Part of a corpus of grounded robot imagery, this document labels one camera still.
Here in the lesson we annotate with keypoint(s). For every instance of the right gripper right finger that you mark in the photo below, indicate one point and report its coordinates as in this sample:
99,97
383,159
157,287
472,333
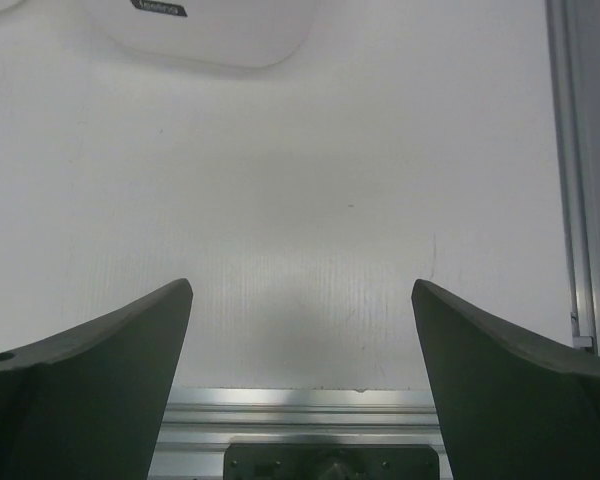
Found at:
511,404

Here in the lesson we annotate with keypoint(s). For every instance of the aluminium mounting rail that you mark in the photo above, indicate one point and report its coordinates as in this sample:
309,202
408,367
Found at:
199,424

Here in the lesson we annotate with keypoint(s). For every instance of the right aluminium frame post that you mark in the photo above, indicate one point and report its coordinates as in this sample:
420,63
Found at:
574,42

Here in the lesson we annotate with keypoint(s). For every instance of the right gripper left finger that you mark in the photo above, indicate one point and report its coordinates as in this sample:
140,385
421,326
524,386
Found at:
88,403

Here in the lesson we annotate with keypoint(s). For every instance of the white plastic tub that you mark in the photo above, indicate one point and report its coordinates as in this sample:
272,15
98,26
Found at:
247,35

